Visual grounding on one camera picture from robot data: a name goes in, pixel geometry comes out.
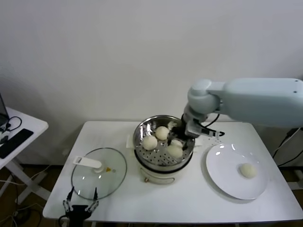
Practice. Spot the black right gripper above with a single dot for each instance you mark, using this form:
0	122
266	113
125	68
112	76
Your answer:
180	132

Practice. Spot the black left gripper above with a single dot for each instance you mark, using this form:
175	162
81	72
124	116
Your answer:
77	211

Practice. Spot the white steamed baozi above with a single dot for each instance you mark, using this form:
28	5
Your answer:
175	151
247	170
162	133
150	142

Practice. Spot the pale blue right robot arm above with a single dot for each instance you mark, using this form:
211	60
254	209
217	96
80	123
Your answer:
255	101

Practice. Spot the stainless steel steamer basket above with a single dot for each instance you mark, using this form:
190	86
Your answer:
154	158

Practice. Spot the white electric cooker pot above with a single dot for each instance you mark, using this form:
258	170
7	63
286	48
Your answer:
158	177

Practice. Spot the large white plate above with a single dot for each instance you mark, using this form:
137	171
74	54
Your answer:
225	170

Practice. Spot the black flat keyboard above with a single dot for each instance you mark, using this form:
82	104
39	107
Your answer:
14	143

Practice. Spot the white folding side table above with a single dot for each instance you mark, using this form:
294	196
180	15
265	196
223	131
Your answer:
35	121

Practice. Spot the dark laptop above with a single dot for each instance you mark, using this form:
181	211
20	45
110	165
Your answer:
3	111

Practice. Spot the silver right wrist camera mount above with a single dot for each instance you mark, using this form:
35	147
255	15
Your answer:
201	131

